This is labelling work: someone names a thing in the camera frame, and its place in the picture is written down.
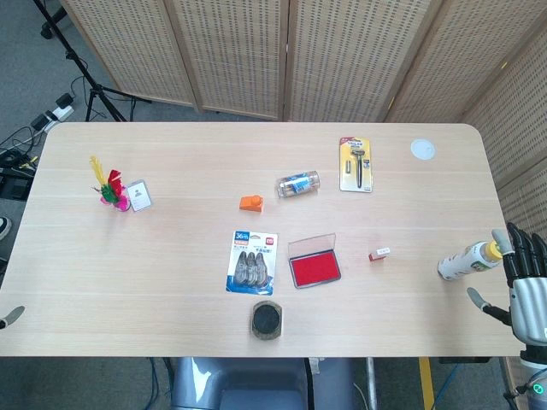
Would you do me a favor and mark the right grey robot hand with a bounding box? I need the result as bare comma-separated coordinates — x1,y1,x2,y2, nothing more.
468,221,547,345

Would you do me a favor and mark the red ink pad case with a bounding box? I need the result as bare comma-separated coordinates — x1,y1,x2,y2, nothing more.
287,232,342,290

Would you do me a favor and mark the white bottle yellow cap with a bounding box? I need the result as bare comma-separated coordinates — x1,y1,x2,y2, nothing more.
437,240,502,282

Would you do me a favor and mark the metal table leg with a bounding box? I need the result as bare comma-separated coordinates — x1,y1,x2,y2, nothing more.
365,357,379,410

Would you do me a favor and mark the white round table grommet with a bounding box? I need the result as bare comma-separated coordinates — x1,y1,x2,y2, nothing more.
410,138,438,161

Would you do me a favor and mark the yellow razor blister pack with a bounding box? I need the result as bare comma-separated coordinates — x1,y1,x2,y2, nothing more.
338,136,374,193

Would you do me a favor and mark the clear plastic tube container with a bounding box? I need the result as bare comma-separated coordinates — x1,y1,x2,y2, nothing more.
275,170,321,199

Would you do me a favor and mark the glass jar black lid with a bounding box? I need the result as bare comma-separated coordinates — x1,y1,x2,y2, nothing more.
250,300,284,342

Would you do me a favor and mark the correction tape blister pack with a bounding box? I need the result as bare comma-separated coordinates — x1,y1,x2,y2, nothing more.
225,230,279,296

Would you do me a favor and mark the grey robot torso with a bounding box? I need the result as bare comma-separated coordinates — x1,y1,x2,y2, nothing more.
170,356,356,410

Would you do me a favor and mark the orange plastic block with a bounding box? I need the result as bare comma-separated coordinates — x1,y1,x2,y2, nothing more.
238,194,265,214

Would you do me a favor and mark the small photo card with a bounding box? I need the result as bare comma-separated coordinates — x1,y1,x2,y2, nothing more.
125,180,154,213

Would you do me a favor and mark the colourful feather shuttlecock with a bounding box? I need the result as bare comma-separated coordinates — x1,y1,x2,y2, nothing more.
89,155,132,213

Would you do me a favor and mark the black tripod stand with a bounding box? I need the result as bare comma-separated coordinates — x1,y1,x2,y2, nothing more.
32,0,150,123

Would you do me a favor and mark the white power strip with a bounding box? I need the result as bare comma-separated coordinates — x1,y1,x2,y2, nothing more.
32,93,76,132

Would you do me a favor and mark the black floor box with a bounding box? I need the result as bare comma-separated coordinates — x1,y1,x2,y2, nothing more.
0,168,33,200

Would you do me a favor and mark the blue floor cable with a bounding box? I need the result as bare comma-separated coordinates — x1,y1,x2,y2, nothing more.
148,357,160,410

